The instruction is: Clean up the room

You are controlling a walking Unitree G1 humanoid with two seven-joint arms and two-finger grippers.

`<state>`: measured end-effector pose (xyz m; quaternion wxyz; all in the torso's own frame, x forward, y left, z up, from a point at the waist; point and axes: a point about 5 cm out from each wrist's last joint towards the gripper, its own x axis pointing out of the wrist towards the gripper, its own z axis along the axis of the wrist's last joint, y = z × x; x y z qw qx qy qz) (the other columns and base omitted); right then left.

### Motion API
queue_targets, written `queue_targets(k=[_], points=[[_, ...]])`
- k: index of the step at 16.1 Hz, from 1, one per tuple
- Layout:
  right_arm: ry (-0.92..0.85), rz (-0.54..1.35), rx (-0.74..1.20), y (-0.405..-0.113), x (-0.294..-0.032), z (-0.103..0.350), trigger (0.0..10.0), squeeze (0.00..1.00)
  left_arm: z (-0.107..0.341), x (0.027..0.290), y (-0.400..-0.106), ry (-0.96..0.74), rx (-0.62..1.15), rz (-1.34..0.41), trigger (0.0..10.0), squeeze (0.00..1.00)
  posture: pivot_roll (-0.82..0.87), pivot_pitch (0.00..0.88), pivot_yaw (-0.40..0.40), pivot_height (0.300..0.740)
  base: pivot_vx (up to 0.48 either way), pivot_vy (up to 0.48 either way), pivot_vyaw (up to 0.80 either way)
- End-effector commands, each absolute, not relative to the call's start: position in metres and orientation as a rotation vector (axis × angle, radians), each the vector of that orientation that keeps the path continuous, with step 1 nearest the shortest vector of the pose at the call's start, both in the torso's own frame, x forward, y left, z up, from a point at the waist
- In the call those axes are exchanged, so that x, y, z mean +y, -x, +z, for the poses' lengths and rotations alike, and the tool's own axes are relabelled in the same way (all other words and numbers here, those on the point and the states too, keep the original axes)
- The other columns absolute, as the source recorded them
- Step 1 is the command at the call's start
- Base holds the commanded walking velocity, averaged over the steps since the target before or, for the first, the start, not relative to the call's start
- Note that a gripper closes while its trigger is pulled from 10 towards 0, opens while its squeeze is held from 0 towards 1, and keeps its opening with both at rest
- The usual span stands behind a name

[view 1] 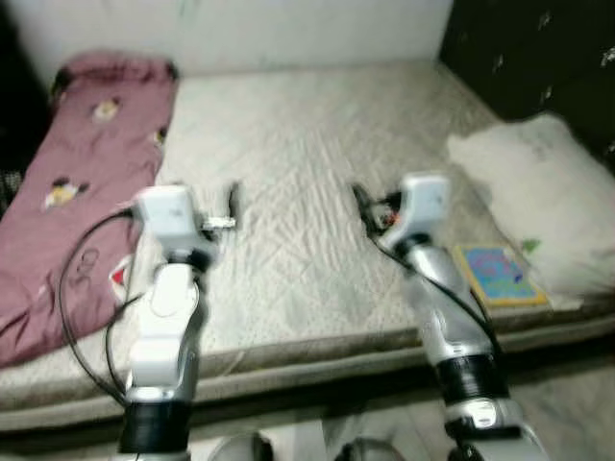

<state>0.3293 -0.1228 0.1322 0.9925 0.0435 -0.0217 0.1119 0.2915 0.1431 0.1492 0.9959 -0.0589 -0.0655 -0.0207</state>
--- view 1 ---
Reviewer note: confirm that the colourful children's book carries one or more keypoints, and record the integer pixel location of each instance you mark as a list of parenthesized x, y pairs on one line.
[(498, 276)]

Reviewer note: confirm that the beige pillow with print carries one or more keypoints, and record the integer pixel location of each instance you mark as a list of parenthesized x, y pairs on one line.
[(538, 192)]

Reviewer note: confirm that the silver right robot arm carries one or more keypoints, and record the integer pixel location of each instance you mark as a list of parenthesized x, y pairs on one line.
[(452, 317)]

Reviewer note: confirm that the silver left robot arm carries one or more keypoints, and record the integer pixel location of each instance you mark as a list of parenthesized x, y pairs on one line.
[(163, 336)]

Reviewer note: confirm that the white quilted mattress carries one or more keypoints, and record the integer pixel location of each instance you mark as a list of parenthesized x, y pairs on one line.
[(307, 182)]

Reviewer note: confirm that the pink cartoon print blanket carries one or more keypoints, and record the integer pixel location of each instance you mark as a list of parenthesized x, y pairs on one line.
[(67, 211)]

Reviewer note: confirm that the dark tufted headboard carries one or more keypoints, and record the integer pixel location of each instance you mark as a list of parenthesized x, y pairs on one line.
[(528, 58)]

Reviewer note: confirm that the grey left robot leg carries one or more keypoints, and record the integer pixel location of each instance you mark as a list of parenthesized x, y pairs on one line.
[(240, 448)]

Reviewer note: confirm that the grey robot leg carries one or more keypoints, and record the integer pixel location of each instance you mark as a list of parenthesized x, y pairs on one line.
[(373, 451), (240, 448)]

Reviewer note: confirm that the grey right robot leg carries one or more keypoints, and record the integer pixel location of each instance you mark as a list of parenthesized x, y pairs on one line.
[(373, 451)]

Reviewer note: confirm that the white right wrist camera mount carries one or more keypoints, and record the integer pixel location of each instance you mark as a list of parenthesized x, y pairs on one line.
[(425, 206)]

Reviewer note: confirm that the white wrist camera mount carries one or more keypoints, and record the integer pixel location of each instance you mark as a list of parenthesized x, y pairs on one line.
[(425, 206), (168, 216)]

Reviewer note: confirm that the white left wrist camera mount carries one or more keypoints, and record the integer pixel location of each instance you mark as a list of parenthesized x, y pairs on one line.
[(168, 216)]

